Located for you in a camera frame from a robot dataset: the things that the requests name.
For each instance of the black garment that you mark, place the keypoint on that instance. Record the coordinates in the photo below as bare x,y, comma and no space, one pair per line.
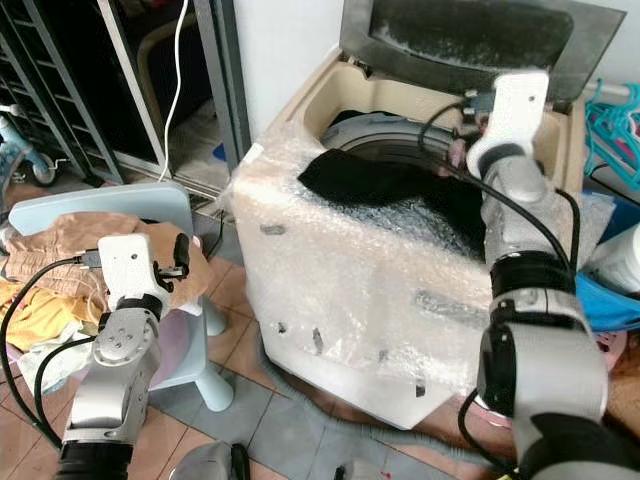
380,190

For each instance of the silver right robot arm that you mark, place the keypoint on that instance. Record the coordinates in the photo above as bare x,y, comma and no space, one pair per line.
540,350

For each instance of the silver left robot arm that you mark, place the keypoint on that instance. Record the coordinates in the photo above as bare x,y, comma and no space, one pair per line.
105,390

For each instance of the grey washing machine lid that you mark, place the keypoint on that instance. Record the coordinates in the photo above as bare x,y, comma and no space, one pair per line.
450,30

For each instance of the teal clothes hangers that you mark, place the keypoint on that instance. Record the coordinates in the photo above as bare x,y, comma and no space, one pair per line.
615,130

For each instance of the bubble-wrapped white washing machine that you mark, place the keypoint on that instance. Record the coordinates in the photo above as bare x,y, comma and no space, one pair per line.
360,300

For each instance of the light blue plastic chair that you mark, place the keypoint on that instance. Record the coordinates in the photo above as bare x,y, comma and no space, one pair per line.
100,200

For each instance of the tan beige garment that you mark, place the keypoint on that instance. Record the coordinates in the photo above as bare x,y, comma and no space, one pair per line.
60,245

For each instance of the teal children's tricycle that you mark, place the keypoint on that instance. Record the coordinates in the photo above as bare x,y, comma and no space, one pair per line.
20,140

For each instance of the yellow garment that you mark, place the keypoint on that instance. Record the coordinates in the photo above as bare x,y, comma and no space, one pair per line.
40,315

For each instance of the white garment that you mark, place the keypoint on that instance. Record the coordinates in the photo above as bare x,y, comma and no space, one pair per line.
50,365

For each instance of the black lattice shoe rack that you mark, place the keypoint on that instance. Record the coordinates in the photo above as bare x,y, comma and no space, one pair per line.
50,70

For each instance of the white plastic bottle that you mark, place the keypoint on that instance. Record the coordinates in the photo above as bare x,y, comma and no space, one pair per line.
618,258

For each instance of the grey robot leg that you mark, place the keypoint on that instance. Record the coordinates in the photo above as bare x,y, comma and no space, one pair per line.
210,462

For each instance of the blue plastic basin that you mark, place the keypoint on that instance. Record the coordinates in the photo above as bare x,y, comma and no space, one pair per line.
610,305

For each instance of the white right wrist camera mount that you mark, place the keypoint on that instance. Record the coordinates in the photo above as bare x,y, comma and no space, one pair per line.
515,115

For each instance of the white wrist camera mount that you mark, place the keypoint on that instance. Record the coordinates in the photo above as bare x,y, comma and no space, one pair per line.
515,115
125,268

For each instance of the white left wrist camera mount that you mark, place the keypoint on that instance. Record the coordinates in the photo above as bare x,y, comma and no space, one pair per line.
125,268

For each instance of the grey sliding door frame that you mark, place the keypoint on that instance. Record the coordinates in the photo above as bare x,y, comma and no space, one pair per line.
220,80

